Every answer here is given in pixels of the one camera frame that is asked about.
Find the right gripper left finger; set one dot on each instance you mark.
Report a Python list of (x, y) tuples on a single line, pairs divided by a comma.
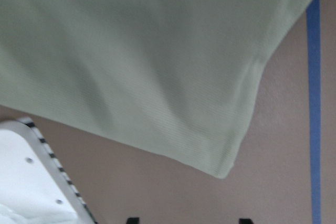
[(132, 220)]

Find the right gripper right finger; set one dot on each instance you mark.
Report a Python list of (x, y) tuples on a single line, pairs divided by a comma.
[(245, 221)]

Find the olive green long-sleeve shirt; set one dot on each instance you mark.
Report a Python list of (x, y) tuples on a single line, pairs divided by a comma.
[(178, 78)]

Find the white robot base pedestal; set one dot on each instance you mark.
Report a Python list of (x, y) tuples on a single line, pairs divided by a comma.
[(34, 185)]

